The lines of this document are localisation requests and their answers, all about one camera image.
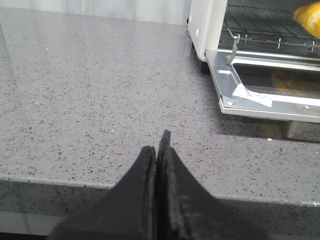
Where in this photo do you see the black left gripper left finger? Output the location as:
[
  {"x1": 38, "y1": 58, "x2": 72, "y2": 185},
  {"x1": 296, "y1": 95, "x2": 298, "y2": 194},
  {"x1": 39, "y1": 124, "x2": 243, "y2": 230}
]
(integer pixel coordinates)
[{"x1": 49, "y1": 146, "x2": 156, "y2": 240}]

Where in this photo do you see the metal wire oven rack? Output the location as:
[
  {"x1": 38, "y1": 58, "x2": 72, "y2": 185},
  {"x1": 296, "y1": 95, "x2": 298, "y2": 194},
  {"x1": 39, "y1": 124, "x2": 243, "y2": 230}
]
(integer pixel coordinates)
[{"x1": 218, "y1": 4, "x2": 320, "y2": 57}]

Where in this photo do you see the white Toshiba toaster oven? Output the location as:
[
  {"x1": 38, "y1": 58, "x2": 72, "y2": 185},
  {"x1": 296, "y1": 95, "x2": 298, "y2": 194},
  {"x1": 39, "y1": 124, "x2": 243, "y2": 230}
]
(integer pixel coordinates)
[{"x1": 187, "y1": 0, "x2": 320, "y2": 63}]

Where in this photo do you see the yellow striped croissant bread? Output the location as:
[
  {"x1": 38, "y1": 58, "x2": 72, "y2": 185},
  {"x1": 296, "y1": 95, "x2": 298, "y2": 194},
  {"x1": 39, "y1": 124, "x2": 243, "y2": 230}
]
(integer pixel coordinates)
[{"x1": 292, "y1": 1, "x2": 320, "y2": 38}]

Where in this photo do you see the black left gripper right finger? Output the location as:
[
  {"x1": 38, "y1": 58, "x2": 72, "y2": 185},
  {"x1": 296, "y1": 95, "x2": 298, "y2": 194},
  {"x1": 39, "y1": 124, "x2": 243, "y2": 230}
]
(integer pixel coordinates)
[{"x1": 156, "y1": 130, "x2": 271, "y2": 240}]

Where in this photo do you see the white oven door handle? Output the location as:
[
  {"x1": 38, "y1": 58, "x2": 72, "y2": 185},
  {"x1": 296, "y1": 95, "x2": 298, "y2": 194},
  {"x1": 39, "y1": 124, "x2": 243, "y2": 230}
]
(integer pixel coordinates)
[{"x1": 282, "y1": 121, "x2": 320, "y2": 142}]

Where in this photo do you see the glass oven door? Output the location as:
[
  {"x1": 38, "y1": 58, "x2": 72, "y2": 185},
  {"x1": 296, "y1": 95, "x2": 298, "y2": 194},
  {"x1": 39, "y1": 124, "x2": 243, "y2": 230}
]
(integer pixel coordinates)
[{"x1": 205, "y1": 50, "x2": 320, "y2": 123}]

